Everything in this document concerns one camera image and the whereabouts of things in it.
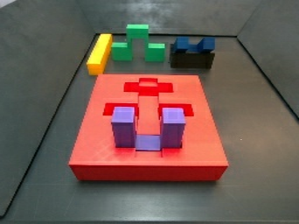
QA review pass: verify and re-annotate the blue U-shaped block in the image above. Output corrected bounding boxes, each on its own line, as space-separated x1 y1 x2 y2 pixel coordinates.
172 37 216 53

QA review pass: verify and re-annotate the purple U-shaped block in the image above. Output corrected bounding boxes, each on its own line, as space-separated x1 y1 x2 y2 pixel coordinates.
110 107 185 151

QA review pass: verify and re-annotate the yellow long bar block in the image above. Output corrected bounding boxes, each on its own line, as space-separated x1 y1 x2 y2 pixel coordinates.
86 34 112 75

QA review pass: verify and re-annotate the red base block with slots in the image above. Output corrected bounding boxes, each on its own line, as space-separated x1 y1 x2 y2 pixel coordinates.
69 74 229 181

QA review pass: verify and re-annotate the green arch-shaped block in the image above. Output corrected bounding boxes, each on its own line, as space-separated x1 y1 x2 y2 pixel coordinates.
110 24 165 62

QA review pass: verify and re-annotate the black angle bracket fixture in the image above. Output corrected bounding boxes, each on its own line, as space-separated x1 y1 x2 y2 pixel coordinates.
169 45 214 69

